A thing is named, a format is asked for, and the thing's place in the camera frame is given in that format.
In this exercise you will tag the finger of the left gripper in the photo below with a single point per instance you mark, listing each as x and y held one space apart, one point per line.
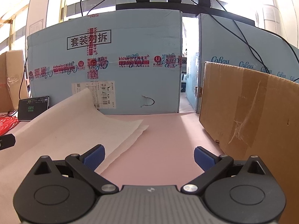
7 141

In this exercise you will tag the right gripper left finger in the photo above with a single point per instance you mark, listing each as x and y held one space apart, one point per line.
62 191

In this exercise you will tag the smartphone with lit screen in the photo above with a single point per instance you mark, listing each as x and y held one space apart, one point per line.
29 109

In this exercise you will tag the sealed brown cardboard box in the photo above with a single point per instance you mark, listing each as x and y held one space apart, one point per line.
13 84

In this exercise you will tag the large light blue box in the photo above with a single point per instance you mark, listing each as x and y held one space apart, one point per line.
130 60

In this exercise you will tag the open brown cardboard box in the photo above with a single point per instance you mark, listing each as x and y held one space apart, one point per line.
248 112

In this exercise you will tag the red paper decoration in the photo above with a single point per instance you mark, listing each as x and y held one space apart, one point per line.
7 122

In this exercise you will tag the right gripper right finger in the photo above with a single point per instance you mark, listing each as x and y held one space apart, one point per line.
235 191

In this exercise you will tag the white air conditioner unit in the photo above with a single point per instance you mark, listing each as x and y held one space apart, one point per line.
271 19

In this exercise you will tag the white nonwoven shopping bag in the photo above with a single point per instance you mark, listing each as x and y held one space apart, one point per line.
72 126

